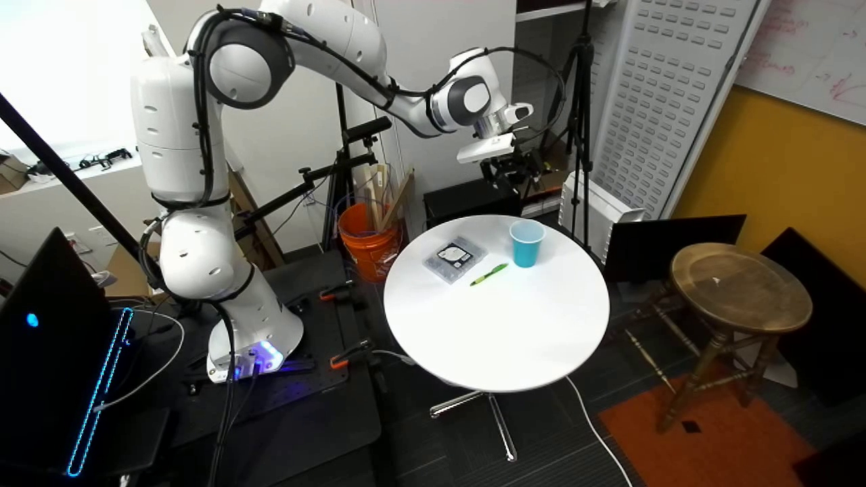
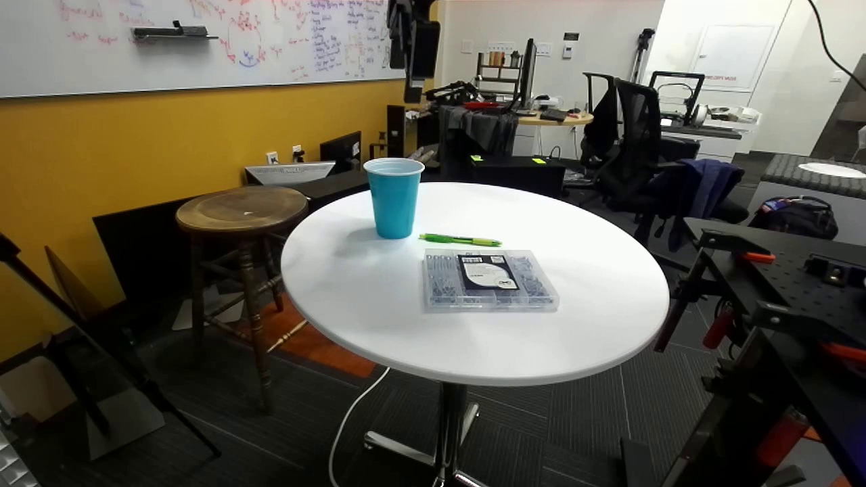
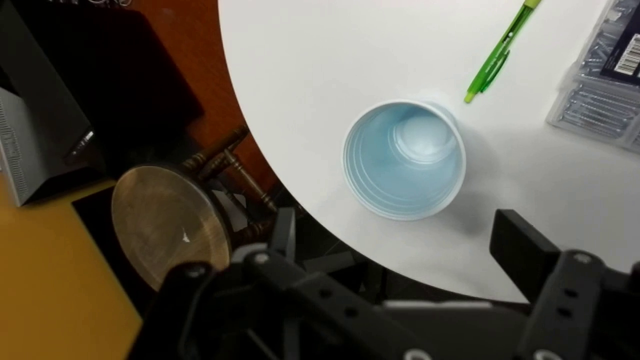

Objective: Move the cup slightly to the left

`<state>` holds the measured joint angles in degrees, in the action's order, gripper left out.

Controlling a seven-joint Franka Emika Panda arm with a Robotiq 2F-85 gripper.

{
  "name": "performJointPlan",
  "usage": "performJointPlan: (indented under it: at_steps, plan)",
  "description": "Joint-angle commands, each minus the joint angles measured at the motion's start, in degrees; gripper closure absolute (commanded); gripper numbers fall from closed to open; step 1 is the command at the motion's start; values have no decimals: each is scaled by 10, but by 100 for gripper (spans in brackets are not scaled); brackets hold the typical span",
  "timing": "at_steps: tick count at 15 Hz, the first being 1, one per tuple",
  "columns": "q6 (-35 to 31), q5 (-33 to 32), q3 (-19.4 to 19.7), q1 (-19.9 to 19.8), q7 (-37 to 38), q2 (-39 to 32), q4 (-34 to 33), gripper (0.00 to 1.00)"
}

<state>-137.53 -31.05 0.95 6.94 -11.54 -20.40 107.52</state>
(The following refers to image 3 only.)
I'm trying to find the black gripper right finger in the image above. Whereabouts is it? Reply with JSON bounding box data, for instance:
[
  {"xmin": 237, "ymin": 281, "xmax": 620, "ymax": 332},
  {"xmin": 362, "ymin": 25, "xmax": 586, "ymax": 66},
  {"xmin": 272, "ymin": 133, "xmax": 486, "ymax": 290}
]
[{"xmin": 488, "ymin": 208, "xmax": 640, "ymax": 360}]

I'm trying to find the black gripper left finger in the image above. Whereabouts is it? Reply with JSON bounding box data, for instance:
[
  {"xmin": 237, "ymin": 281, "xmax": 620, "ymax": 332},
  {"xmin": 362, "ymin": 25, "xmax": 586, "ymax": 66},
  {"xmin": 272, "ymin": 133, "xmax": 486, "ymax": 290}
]
[{"xmin": 141, "ymin": 206, "xmax": 428, "ymax": 360}]

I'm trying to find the blue plastic cup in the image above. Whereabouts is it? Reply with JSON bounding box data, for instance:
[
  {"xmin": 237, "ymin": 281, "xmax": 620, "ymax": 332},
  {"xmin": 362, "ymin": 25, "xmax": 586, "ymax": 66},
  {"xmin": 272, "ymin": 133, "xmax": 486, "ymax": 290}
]
[{"xmin": 341, "ymin": 97, "xmax": 468, "ymax": 222}]

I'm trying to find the round wooden stool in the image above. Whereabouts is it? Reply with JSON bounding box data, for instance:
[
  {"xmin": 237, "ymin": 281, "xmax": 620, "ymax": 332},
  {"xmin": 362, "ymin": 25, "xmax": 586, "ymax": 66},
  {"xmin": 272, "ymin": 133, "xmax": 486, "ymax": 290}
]
[{"xmin": 109, "ymin": 125, "xmax": 296, "ymax": 293}]

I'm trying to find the black hard drive white label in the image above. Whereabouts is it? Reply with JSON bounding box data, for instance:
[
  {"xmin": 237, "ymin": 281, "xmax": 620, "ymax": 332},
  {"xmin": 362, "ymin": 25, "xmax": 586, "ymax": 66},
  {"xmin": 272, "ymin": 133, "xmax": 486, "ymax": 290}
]
[{"xmin": 611, "ymin": 32, "xmax": 640, "ymax": 78}]

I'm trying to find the green pen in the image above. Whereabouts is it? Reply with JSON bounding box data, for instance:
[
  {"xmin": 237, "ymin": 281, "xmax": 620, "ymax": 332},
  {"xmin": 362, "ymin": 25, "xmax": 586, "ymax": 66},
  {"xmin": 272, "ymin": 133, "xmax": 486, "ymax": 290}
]
[{"xmin": 461, "ymin": 0, "xmax": 543, "ymax": 106}]

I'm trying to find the black low cabinet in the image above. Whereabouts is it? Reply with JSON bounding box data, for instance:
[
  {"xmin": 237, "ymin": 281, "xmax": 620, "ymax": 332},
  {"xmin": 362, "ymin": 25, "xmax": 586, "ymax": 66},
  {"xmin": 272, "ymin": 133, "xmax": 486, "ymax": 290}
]
[{"xmin": 0, "ymin": 0, "xmax": 206, "ymax": 177}]

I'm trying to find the grey box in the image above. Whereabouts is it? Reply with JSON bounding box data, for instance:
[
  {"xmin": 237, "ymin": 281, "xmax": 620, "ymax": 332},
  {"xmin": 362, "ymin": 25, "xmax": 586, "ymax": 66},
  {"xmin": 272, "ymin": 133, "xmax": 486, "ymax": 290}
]
[{"xmin": 0, "ymin": 86, "xmax": 96, "ymax": 208}]

